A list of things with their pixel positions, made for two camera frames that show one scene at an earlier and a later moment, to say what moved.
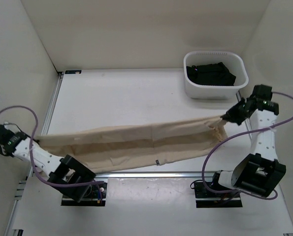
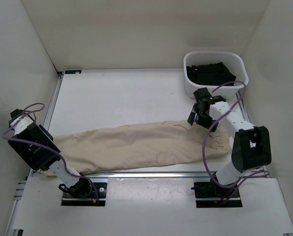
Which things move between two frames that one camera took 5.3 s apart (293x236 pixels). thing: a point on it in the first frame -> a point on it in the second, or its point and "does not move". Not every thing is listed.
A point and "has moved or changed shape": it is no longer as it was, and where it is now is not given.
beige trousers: [115, 145] has moved or changed shape
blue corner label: [73, 72] does not move
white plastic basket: [234, 62] does not move
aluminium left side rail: [51, 110] does not move
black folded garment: [212, 74] does not move
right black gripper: [231, 115] -> [206, 124]
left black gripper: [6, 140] -> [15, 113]
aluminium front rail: [152, 174] does not move
